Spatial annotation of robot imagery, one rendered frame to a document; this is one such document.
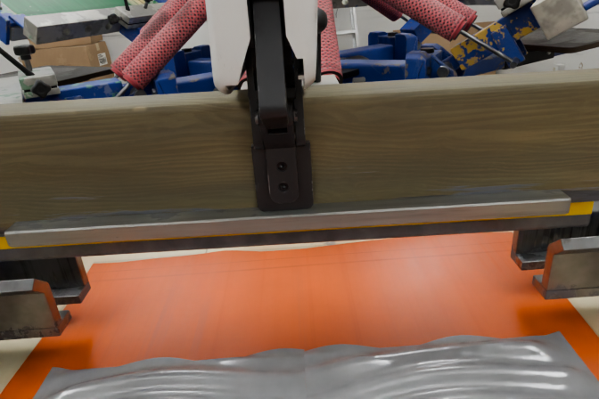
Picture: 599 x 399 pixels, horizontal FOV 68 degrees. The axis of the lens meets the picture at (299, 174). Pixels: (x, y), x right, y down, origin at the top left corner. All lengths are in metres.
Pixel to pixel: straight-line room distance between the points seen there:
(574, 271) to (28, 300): 0.37
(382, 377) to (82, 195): 0.21
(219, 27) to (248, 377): 0.22
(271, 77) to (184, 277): 0.27
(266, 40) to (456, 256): 0.30
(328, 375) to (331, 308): 0.07
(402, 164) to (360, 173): 0.02
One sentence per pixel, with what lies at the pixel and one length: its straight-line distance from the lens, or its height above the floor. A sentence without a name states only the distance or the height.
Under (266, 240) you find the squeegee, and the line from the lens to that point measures 0.29.
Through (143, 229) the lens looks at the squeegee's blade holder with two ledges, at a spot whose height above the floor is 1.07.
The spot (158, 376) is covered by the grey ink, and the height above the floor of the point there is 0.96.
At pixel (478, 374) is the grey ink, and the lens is 0.32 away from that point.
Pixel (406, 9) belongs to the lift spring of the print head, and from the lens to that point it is 0.92.
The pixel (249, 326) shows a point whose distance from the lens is 0.36.
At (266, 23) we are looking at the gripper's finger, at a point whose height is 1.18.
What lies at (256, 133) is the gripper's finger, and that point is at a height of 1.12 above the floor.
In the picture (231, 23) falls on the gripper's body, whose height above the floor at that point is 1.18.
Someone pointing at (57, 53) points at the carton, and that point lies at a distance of 4.43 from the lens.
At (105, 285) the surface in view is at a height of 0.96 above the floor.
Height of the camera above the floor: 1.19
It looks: 23 degrees down
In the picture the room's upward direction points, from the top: 5 degrees counter-clockwise
